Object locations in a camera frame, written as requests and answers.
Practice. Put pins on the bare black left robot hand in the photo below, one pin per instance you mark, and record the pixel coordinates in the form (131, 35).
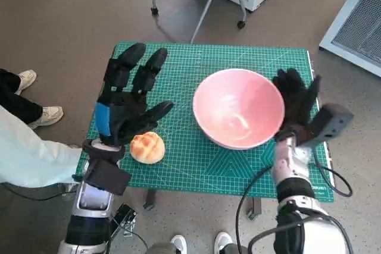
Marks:
(125, 111)

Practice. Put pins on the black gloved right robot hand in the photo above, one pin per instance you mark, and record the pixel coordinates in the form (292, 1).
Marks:
(296, 102)

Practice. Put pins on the round toy bread bun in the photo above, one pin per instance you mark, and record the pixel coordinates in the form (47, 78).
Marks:
(147, 148)

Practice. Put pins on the pink bowl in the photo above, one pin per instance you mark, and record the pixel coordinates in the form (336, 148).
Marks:
(238, 102)

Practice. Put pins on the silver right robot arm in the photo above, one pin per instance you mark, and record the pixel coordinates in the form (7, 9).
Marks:
(297, 194)

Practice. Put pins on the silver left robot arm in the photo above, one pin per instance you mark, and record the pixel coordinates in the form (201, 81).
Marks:
(89, 200)

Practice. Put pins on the green cutting mat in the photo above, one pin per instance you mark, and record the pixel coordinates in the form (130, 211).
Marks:
(184, 173)

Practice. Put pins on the black table leg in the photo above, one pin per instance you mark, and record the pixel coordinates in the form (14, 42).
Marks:
(150, 199)
(255, 209)

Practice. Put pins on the shiny metal clamp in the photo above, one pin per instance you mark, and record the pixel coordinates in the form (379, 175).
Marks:
(68, 188)

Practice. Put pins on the large white mesh cabinet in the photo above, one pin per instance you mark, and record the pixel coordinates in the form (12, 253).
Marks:
(357, 28)

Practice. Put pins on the person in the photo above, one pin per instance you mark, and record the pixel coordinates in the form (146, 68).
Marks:
(29, 153)

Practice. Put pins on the silver metal pole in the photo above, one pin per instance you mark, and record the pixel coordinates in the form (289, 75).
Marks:
(208, 3)

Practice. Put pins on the white shoe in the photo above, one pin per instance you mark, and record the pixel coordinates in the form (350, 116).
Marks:
(222, 243)
(179, 243)

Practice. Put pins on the grey rounded leg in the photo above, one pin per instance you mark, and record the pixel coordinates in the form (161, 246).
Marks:
(162, 249)

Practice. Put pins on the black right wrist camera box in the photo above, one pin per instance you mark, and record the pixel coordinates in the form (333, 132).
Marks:
(330, 123)

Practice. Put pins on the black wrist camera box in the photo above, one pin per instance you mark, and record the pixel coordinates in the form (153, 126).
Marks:
(330, 123)
(107, 176)

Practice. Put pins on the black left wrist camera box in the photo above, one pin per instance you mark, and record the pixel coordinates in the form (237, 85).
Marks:
(107, 176)

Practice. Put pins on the black bar with metal bracket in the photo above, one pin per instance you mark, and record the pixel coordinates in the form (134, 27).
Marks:
(126, 213)

